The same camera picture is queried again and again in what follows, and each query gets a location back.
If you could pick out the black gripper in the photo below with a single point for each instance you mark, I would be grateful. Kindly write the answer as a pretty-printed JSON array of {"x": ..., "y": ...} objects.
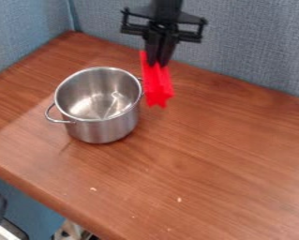
[{"x": 161, "y": 46}]

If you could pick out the red plastic block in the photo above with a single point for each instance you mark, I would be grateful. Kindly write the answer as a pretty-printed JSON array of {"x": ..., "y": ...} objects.
[{"x": 157, "y": 82}]

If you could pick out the metal pot with handles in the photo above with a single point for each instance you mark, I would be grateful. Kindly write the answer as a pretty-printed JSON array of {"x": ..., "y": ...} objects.
[{"x": 97, "y": 104}]

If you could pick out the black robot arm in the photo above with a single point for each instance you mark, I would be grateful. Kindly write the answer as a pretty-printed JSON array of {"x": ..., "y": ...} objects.
[{"x": 165, "y": 7}]

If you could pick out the light object under table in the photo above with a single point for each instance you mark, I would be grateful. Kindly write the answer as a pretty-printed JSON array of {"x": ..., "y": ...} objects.
[{"x": 72, "y": 231}]

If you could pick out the black and white chair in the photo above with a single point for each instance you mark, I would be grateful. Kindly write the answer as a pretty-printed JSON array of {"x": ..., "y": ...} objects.
[{"x": 10, "y": 232}]

